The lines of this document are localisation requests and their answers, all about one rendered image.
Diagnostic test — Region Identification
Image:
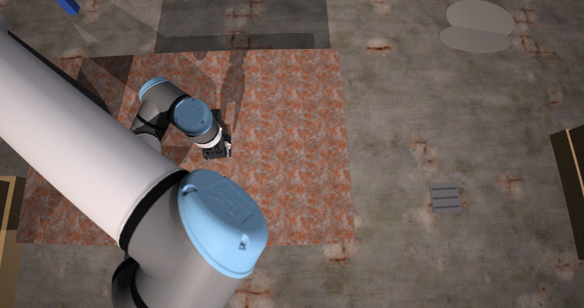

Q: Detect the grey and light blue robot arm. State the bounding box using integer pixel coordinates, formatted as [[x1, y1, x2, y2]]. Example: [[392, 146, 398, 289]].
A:
[[0, 14, 268, 308]]

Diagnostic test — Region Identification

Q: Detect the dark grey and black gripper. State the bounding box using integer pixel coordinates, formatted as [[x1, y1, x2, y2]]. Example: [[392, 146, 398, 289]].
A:
[[202, 132, 231, 161]]

